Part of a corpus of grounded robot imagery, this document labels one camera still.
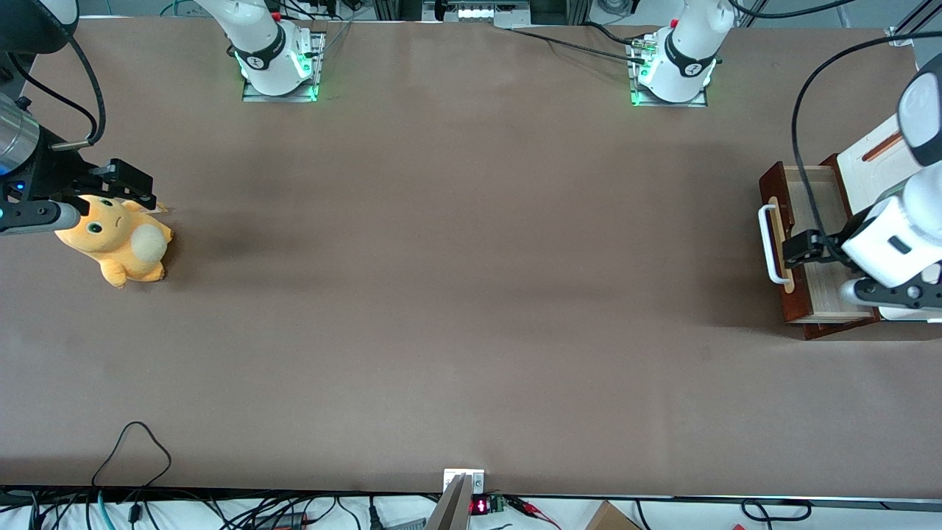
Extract light wooden handle backing strip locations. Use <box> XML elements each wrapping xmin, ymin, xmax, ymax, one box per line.
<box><xmin>768</xmin><ymin>195</ymin><xmax>798</xmax><ymax>296</ymax></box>

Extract device with white lights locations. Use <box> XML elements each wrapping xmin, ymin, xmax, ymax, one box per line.
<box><xmin>421</xmin><ymin>0</ymin><xmax>532</xmax><ymax>23</ymax></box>

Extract brown cardboard box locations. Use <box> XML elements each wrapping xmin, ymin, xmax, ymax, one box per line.
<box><xmin>585</xmin><ymin>501</ymin><xmax>642</xmax><ymax>530</ymax></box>

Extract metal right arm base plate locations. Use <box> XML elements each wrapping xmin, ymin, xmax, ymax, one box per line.
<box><xmin>241</xmin><ymin>29</ymin><xmax>327</xmax><ymax>104</ymax></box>

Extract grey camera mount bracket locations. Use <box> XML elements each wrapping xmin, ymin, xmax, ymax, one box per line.
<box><xmin>425</xmin><ymin>469</ymin><xmax>486</xmax><ymax>530</ymax></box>

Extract white plastic box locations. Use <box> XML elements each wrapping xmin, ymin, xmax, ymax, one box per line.
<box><xmin>839</xmin><ymin>114</ymin><xmax>942</xmax><ymax>323</ymax></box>

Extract thin black table cable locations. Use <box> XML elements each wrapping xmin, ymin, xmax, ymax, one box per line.
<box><xmin>508</xmin><ymin>27</ymin><xmax>648</xmax><ymax>64</ymax></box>

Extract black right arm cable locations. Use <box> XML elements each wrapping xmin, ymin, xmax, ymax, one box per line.
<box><xmin>0</xmin><ymin>33</ymin><xmax>108</xmax><ymax>152</ymax></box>

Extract black power adapter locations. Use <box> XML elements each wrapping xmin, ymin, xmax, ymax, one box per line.
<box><xmin>250</xmin><ymin>512</ymin><xmax>310</xmax><ymax>530</ymax></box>

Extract black looped cable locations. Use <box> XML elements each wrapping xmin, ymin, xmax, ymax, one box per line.
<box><xmin>91</xmin><ymin>421</ymin><xmax>173</xmax><ymax>488</ymax></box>

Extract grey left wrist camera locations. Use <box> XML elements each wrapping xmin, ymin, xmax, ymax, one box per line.
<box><xmin>839</xmin><ymin>278</ymin><xmax>942</xmax><ymax>311</ymax></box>

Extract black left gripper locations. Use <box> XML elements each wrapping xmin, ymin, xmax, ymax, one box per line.
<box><xmin>784</xmin><ymin>217</ymin><xmax>860</xmax><ymax>267</ymax></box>

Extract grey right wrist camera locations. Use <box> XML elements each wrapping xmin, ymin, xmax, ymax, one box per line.
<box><xmin>0</xmin><ymin>199</ymin><xmax>82</xmax><ymax>237</ymax></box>

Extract white drawer handle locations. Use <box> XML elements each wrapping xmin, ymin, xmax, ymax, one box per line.
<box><xmin>758</xmin><ymin>202</ymin><xmax>793</xmax><ymax>286</ymax></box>

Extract black coiled cable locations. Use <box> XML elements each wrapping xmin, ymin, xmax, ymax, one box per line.
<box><xmin>740</xmin><ymin>498</ymin><xmax>812</xmax><ymax>523</ymax></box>

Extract dark brown wooden drawer cabinet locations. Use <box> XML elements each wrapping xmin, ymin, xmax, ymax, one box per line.
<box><xmin>804</xmin><ymin>153</ymin><xmax>884</xmax><ymax>341</ymax></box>

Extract dark wooden drawer with handle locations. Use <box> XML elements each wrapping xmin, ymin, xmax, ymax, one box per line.
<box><xmin>759</xmin><ymin>160</ymin><xmax>880</xmax><ymax>326</ymax></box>

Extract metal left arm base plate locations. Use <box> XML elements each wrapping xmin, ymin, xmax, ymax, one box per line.
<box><xmin>627</xmin><ymin>37</ymin><xmax>709</xmax><ymax>109</ymax></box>

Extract orange plush toy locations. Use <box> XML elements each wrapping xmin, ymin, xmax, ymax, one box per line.
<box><xmin>54</xmin><ymin>193</ymin><xmax>174</xmax><ymax>289</ymax></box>

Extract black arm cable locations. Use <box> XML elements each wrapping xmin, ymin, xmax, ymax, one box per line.
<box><xmin>729</xmin><ymin>0</ymin><xmax>942</xmax><ymax>248</ymax></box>
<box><xmin>0</xmin><ymin>33</ymin><xmax>108</xmax><ymax>152</ymax></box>

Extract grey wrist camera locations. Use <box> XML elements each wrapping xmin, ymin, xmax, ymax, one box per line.
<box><xmin>0</xmin><ymin>199</ymin><xmax>82</xmax><ymax>237</ymax></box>
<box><xmin>839</xmin><ymin>278</ymin><xmax>942</xmax><ymax>311</ymax></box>

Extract aluminium frame profile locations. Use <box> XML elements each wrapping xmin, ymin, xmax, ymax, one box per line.
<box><xmin>887</xmin><ymin>0</ymin><xmax>942</xmax><ymax>49</ymax></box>

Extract thick black table cable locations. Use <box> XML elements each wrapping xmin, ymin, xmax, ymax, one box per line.
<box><xmin>581</xmin><ymin>22</ymin><xmax>648</xmax><ymax>49</ymax></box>

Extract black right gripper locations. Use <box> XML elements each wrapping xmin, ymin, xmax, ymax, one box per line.
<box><xmin>0</xmin><ymin>125</ymin><xmax>157</xmax><ymax>214</ymax></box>

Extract red clip leads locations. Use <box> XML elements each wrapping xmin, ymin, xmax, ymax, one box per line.
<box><xmin>506</xmin><ymin>497</ymin><xmax>562</xmax><ymax>529</ymax></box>

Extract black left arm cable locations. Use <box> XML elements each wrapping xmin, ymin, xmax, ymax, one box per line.
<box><xmin>729</xmin><ymin>0</ymin><xmax>942</xmax><ymax>248</ymax></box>

